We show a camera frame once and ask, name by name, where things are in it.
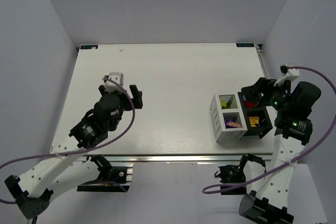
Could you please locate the red lego brick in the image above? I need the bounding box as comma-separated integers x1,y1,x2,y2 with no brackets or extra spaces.
244,100,255,108

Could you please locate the yellow lego brick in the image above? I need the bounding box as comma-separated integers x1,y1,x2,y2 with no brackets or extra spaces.
249,116,259,127

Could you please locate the purple butterfly lego block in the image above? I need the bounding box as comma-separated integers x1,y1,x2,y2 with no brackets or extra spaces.
231,122,241,128

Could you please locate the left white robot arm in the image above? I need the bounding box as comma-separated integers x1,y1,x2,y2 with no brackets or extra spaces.
4,81,143,220

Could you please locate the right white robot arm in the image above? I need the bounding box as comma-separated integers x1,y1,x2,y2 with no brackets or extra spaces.
239,78,321,223

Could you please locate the black slotted container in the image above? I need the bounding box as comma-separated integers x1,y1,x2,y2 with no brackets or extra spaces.
238,92,272,138

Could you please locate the white slotted container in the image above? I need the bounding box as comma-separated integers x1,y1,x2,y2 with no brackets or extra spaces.
209,92,247,144

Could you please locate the right blue corner label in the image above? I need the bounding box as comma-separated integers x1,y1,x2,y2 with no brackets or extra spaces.
236,42,255,48

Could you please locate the blue corner label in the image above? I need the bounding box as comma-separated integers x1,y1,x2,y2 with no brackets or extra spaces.
80,45,98,50
236,42,255,48

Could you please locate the left blue corner label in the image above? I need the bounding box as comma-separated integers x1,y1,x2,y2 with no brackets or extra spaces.
80,45,98,50

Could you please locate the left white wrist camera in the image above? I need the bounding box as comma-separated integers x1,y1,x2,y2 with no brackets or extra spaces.
103,72,124,93

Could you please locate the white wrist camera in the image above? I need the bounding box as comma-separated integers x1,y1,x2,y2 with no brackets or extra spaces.
103,72,124,93
274,63,300,87

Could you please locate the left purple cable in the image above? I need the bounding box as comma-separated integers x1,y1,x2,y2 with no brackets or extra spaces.
0,76,137,205

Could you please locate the purple cable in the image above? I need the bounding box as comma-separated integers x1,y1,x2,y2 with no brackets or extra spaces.
201,65,336,195
0,76,137,205

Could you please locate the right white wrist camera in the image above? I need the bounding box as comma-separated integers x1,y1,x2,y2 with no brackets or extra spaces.
274,63,300,87

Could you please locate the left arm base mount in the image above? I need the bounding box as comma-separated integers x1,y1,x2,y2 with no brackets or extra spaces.
77,166,133,193

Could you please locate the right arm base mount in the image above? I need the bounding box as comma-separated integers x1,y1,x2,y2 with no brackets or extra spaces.
214,154,266,190

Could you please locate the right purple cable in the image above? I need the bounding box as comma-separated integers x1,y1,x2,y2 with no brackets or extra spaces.
201,65,336,195

